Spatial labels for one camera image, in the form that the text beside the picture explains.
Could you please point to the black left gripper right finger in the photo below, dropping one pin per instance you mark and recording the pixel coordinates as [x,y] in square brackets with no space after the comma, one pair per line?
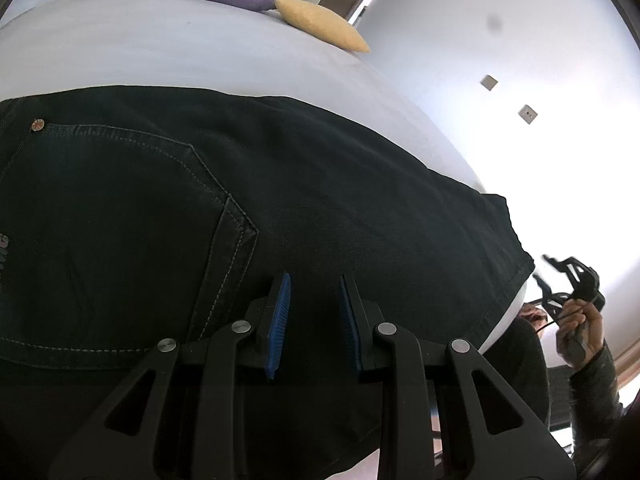
[446,412]

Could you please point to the white bed sheet mattress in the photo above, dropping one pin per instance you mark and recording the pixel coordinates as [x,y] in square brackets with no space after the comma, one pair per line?
[69,45]

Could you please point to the black denim pants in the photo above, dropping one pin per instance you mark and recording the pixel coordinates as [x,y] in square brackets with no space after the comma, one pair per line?
[134,214]

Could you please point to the yellow cushion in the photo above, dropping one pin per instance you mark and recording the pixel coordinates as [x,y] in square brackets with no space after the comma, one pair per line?
[322,23]

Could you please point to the person's right hand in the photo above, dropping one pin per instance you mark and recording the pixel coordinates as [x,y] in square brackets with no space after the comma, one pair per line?
[582,318]

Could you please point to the white wall switch plate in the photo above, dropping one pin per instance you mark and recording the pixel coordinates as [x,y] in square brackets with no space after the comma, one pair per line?
[528,114]
[489,82]

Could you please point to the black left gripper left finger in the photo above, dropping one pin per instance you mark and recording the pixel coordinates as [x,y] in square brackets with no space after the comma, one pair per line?
[177,412]

